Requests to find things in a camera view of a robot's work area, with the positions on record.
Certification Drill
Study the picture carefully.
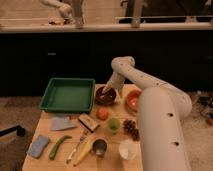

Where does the brown scrub brush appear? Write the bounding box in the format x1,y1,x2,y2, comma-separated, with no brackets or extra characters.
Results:
78,114,99,133

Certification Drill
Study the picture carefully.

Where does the green plastic tray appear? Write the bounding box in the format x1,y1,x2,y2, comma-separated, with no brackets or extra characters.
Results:
40,78,95,113

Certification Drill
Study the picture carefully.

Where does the dark maroon bowl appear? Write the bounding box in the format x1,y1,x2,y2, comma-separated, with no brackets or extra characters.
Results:
95,87,116,106

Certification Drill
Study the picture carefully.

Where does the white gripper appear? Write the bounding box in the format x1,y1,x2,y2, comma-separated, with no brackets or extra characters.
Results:
102,72,125,98

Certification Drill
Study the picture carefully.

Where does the metal cup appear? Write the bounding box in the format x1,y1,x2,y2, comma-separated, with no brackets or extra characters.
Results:
92,139,107,157

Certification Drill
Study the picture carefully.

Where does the blue sponge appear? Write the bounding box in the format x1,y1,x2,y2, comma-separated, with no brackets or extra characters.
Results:
27,135,50,158

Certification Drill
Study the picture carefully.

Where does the green plastic cup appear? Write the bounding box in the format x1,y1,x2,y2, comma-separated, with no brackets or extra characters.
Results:
107,118,120,134

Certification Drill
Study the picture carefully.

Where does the orange bowl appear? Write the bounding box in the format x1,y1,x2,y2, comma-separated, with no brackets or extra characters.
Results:
125,90,141,112

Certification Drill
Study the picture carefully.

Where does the bunch of dark grapes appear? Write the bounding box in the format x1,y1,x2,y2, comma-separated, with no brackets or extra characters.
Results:
123,119,140,141

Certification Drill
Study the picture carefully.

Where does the orange fruit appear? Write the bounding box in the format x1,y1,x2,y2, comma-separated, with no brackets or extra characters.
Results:
96,107,109,121

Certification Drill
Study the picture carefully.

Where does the metal fork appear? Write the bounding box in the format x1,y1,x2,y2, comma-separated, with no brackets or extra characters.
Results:
66,135,86,164

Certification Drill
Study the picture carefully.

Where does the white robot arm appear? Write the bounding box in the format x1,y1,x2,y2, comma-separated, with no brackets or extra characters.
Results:
103,56,192,171

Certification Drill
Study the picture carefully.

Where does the grey folded cloth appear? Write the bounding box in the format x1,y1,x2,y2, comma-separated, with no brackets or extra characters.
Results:
50,115,77,131

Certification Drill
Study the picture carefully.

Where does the green cucumber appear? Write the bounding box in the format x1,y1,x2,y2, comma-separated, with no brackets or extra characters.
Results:
49,135,72,160

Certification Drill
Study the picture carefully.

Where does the white plastic cup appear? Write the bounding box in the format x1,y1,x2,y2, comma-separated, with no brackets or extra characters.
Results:
119,139,137,160

